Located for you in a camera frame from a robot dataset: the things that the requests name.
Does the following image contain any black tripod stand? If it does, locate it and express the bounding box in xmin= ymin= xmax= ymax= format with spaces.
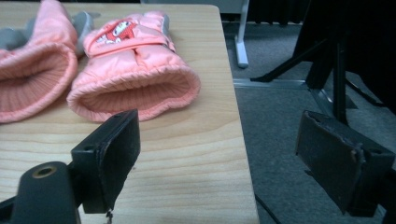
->
xmin=250 ymin=0 xmax=396 ymax=125

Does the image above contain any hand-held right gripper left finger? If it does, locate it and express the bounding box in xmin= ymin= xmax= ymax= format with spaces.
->
xmin=70 ymin=108 xmax=142 ymax=216

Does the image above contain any pink padded glove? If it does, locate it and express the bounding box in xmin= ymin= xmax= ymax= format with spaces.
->
xmin=65 ymin=10 xmax=202 ymax=123
xmin=0 ymin=0 xmax=101 ymax=124

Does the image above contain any dark curtain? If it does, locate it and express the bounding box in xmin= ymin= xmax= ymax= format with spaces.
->
xmin=247 ymin=0 xmax=312 ymax=26

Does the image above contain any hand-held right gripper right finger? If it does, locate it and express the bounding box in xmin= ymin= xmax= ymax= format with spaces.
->
xmin=294 ymin=110 xmax=396 ymax=218

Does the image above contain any black floor cable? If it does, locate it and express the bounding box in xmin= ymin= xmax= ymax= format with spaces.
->
xmin=254 ymin=193 xmax=284 ymax=224

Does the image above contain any metal floor rail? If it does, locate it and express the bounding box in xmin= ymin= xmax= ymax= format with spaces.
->
xmin=233 ymin=77 xmax=336 ymax=117

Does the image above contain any white metal stand leg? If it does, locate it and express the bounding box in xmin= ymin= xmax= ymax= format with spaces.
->
xmin=233 ymin=0 xmax=250 ymax=69

